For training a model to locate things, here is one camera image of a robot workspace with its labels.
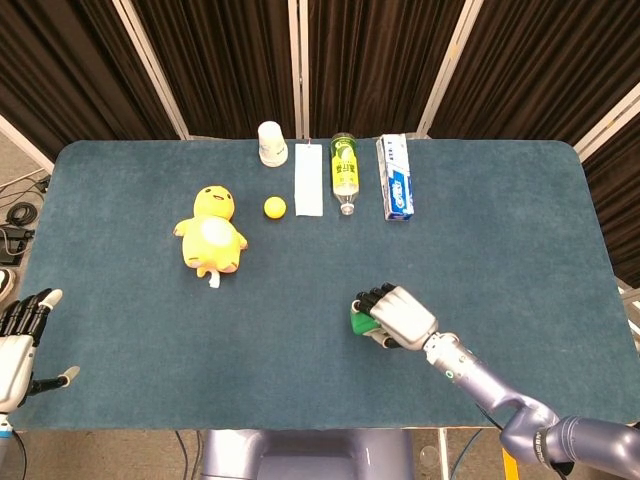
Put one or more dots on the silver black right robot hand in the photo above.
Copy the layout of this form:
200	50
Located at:
402	315

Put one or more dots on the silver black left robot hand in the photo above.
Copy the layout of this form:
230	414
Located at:
15	360

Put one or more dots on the green tub yellow lid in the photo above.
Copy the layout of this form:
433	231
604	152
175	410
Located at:
361	325

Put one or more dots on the purple-grey right robot arm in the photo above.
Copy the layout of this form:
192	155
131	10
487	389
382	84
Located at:
480	375

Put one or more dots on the white black shoe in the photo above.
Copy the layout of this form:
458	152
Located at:
5	285

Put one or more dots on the blue-grey tablecloth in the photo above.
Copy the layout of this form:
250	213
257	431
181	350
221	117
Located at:
300	350

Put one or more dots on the black power adapter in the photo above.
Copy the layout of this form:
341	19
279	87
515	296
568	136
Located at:
12	240

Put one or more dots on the blue white toothpaste box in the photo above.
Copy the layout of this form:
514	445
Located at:
395	180

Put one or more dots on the white table leg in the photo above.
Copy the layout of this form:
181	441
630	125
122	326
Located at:
444	455

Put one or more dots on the clear bottle yellow-green label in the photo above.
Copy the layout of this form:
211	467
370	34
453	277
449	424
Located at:
346	170

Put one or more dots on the white paper card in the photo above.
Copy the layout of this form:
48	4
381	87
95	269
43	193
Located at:
309	180

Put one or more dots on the orange ball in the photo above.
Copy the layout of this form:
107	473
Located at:
275	207

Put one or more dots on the purple-grey robot torso base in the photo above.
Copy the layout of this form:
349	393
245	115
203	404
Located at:
300	455

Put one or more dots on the yellow plush duck toy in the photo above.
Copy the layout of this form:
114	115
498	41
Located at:
210	240

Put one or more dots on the white paper cup stack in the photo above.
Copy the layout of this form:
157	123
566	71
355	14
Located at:
272	147

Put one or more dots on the brown pleated screen panel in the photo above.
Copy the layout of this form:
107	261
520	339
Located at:
617	200
225	60
65	65
540	65
380	60

